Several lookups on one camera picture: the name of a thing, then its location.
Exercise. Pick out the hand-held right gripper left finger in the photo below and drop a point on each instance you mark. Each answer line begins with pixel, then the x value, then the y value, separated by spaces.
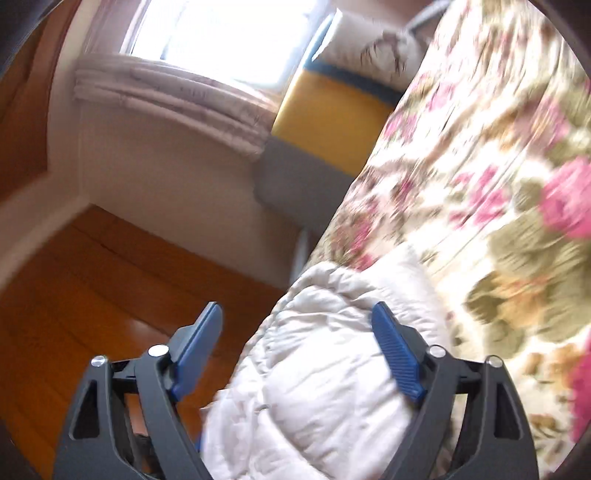
pixel 196 350

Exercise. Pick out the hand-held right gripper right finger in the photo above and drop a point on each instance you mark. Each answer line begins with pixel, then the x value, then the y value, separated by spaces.
pixel 397 355

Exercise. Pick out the white quilted duvet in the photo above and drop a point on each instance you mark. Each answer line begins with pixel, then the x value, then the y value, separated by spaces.
pixel 314 369

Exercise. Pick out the wooden wardrobe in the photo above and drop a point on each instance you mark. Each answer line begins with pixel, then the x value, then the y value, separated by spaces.
pixel 115 286

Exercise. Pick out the floral bedspread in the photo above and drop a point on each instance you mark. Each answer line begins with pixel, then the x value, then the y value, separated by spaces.
pixel 485 161

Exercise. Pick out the grey yellow blue headboard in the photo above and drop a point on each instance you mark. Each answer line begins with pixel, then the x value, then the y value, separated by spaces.
pixel 323 129

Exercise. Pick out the patterned beige curtain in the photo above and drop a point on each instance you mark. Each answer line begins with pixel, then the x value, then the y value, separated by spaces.
pixel 184 101

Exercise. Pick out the window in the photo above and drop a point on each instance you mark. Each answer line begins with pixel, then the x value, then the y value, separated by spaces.
pixel 221 37

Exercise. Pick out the white deer print pillow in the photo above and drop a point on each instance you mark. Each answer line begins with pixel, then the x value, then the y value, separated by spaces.
pixel 360 41

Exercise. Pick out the grey bed rail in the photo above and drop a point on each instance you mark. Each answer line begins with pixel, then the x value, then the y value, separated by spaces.
pixel 301 254

